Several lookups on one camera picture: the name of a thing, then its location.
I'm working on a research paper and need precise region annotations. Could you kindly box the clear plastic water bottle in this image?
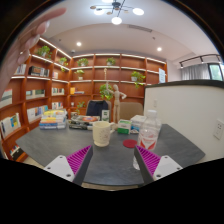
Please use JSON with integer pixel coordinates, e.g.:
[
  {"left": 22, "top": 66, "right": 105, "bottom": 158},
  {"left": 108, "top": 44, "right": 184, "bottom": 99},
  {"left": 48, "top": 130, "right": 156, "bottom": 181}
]
[{"left": 132, "top": 109, "right": 162, "bottom": 171}]

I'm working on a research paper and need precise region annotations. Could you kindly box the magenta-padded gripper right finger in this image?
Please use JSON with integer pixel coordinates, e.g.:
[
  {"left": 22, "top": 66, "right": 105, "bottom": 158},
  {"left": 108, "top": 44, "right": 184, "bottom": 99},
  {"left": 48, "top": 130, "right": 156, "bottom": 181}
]
[{"left": 133, "top": 145, "right": 184, "bottom": 186}]

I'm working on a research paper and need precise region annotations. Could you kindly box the colourful book stack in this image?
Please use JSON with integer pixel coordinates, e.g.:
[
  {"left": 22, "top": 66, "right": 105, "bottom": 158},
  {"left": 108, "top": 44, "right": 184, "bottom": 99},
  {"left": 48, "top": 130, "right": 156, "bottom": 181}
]
[{"left": 38, "top": 109, "right": 68, "bottom": 130}]

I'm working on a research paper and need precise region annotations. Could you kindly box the black track light rail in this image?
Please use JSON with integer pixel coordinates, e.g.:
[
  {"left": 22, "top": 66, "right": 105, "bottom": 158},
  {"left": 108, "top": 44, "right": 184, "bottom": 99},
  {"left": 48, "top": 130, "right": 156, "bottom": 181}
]
[{"left": 179, "top": 53, "right": 223, "bottom": 69}]

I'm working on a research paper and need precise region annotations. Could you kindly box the ceiling air vent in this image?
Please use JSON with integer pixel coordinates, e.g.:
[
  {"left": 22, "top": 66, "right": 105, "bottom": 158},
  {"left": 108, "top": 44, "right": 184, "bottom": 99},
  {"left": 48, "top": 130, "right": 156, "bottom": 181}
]
[{"left": 128, "top": 23, "right": 154, "bottom": 34}]

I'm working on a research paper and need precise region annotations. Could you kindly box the dark blue chair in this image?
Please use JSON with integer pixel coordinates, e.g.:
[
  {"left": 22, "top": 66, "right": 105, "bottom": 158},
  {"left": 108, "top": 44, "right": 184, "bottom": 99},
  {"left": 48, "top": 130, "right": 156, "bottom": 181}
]
[{"left": 85, "top": 99, "right": 110, "bottom": 118}]

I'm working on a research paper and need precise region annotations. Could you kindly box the window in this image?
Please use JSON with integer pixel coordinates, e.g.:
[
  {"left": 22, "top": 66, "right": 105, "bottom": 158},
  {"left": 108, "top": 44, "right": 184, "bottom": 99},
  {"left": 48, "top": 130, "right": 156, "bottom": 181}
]
[{"left": 208, "top": 62, "right": 224, "bottom": 82}]

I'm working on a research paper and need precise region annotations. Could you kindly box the cream ceramic mug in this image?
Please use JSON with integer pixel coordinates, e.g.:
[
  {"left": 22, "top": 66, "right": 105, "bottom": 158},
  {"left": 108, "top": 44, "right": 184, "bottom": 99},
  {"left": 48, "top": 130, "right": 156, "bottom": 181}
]
[{"left": 92, "top": 120, "right": 116, "bottom": 148}]

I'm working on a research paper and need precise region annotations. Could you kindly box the white wall socket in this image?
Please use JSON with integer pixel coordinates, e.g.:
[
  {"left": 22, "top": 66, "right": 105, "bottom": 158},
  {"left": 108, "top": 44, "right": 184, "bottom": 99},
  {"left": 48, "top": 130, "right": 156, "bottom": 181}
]
[{"left": 213, "top": 119, "right": 224, "bottom": 140}]

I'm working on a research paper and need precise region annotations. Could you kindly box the beige chair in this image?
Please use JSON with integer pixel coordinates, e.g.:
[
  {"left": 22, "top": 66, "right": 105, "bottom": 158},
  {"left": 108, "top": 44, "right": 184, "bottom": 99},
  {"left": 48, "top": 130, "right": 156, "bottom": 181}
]
[{"left": 118, "top": 101, "right": 145, "bottom": 122}]

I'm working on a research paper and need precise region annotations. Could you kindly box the small green-white carton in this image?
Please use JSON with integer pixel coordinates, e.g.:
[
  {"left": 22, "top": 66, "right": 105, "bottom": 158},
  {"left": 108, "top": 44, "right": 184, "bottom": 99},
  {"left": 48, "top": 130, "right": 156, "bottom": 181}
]
[{"left": 101, "top": 109, "right": 111, "bottom": 123}]

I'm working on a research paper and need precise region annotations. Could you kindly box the flat round red coaster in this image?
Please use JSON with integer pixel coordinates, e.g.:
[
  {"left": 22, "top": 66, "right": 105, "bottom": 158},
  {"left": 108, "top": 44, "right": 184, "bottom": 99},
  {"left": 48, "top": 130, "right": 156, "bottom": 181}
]
[{"left": 122, "top": 138, "right": 138, "bottom": 149}]

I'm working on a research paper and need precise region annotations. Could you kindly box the green-white cardboard box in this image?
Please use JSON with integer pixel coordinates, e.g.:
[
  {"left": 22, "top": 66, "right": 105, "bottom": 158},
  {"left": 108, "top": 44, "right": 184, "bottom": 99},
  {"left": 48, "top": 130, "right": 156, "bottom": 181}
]
[{"left": 117, "top": 119, "right": 133, "bottom": 135}]

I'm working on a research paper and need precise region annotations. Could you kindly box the grey curtain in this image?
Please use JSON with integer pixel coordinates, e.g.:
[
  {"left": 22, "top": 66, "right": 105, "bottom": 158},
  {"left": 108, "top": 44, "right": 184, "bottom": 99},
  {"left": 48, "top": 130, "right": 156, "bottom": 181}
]
[{"left": 180, "top": 63, "right": 212, "bottom": 81}]

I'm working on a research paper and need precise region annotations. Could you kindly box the flat magazine stack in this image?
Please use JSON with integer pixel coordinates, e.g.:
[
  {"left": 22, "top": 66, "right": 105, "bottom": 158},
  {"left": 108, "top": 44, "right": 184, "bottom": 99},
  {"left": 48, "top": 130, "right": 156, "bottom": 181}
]
[{"left": 68, "top": 114, "right": 101, "bottom": 131}]

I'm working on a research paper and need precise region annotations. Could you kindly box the orange wooden shelf unit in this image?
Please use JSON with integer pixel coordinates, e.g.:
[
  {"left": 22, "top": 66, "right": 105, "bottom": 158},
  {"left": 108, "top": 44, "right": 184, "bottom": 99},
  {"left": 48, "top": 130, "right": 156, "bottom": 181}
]
[{"left": 0, "top": 36, "right": 169, "bottom": 162}]

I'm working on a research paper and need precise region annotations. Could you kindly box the wooden artist mannequin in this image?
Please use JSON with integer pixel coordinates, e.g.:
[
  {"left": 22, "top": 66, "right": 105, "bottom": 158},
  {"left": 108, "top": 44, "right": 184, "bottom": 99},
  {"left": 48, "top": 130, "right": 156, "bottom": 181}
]
[{"left": 107, "top": 83, "right": 128, "bottom": 125}]

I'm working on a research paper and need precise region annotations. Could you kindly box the multi-bulb ceiling lamp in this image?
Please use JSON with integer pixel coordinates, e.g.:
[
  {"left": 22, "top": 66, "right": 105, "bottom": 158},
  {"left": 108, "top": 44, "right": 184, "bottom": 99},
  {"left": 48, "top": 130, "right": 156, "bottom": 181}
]
[{"left": 89, "top": 0, "right": 145, "bottom": 26}]

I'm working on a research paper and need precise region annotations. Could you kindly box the person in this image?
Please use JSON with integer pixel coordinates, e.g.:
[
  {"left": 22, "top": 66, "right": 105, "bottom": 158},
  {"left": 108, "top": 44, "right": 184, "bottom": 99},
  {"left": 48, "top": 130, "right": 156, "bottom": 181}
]
[{"left": 0, "top": 7, "right": 68, "bottom": 98}]

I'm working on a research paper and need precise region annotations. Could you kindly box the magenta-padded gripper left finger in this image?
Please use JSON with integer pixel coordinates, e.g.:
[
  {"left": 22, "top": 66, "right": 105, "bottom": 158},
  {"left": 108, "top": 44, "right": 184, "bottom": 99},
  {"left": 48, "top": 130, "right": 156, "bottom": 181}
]
[{"left": 43, "top": 144, "right": 95, "bottom": 187}]

